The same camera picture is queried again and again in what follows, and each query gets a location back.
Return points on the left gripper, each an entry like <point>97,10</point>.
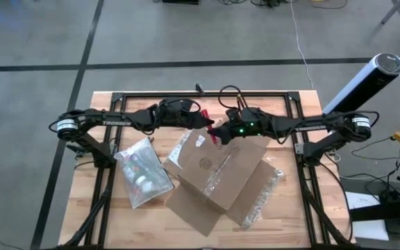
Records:
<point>194,121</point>

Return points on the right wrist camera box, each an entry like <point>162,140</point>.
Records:
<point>252,125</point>

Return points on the red box cutter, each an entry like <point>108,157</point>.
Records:
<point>205,114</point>

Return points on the grey metal table leg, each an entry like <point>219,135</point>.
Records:
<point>392,12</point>

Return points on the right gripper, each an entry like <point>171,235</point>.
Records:
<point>233,130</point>

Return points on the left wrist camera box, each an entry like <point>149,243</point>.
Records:
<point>172,111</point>

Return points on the black aluminium table frame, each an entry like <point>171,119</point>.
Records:
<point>144,94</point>

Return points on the black metal bar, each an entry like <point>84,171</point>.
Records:
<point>387,210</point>

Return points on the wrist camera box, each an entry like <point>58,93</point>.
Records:
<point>172,111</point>
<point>252,125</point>

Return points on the black floor device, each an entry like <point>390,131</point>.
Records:
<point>181,1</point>

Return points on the brown cardboard shipping box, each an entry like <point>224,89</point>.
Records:
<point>221,173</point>

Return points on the white black cylinder tower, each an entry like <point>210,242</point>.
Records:
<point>366,83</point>

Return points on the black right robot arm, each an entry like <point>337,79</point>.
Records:
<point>307,125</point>

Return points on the clear zip pouch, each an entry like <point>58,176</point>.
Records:
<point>144,163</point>

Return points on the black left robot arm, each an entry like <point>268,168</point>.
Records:
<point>99,123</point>

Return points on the small black edge device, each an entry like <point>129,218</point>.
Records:
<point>200,89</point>

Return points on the white paper sheet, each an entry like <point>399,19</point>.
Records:
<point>366,215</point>

